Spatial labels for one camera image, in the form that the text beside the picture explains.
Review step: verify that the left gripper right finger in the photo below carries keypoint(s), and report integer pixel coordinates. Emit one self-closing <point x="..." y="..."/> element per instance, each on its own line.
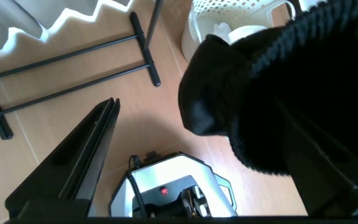
<point x="328" y="186"/>

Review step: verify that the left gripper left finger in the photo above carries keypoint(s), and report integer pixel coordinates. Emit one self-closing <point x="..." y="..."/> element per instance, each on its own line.
<point x="73" y="168"/>

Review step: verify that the black shorts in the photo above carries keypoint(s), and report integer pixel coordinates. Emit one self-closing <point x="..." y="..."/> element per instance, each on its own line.
<point x="259" y="93"/>

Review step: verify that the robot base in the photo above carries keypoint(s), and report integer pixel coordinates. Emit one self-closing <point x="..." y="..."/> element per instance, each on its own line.
<point x="172" y="168"/>

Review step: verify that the black clothes rack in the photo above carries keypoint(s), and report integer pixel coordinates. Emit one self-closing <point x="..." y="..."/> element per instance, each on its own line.
<point x="145" y="53"/>

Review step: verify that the white laundry basket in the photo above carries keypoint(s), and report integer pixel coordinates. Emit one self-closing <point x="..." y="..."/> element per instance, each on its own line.
<point x="216" y="6"/>

